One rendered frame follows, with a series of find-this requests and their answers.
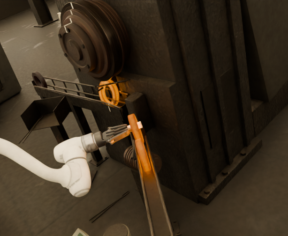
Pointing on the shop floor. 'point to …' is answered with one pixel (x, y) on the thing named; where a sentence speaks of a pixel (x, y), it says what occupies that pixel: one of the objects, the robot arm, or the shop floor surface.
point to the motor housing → (138, 169)
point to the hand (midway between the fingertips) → (134, 126)
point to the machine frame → (186, 90)
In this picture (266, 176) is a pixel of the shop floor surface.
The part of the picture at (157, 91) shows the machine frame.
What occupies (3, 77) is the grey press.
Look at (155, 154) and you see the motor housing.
